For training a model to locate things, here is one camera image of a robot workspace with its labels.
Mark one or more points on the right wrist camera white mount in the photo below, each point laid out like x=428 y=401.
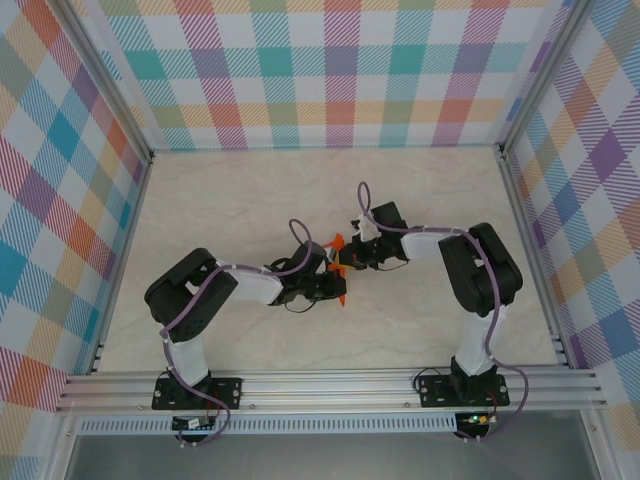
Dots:
x=365 y=227

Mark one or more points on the aluminium side rail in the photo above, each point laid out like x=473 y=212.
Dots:
x=122 y=260
x=530 y=240

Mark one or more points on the small circuit board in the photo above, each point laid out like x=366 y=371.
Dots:
x=480 y=419
x=192 y=424

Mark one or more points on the aluminium frame post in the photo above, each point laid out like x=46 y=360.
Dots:
x=100 y=80
x=545 y=70

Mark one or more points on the orange paper sheet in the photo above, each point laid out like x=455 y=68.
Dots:
x=336 y=242

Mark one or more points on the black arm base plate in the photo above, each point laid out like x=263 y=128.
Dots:
x=435 y=390
x=225 y=392

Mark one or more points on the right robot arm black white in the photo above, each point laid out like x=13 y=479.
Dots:
x=480 y=270

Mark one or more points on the long aluminium mounting rail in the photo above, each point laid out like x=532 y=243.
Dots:
x=325 y=387

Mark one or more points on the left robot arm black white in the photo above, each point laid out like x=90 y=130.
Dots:
x=190 y=295

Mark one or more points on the grey metal plate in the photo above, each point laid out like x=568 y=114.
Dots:
x=325 y=457

